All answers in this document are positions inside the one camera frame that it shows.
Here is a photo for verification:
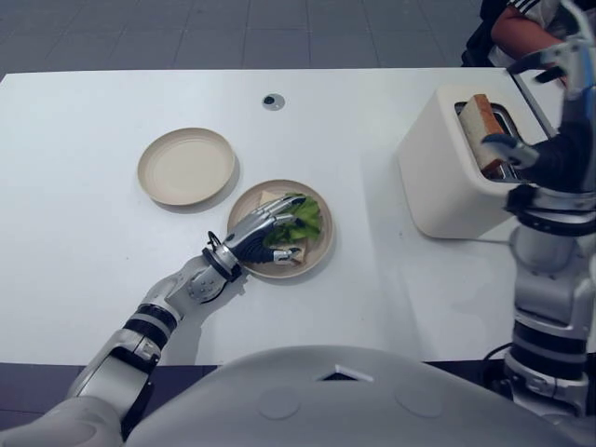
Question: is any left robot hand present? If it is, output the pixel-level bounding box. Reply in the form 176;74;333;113
223;195;308;270

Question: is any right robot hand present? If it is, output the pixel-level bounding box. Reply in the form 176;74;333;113
482;0;596;193

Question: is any bread slice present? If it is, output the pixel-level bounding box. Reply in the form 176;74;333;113
457;93;511;177
258;189;309;265

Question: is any green lettuce leaf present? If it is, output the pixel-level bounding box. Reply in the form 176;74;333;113
263;193;323;246

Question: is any beige plate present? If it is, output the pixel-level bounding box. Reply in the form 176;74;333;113
226;178;336;281
136;127;237;209

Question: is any person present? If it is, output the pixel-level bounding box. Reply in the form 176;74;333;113
460;0;581;71

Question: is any cream toaster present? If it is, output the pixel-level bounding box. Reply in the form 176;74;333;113
396;83;560;241

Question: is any robot body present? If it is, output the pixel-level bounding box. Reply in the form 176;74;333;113
121;344;575;447

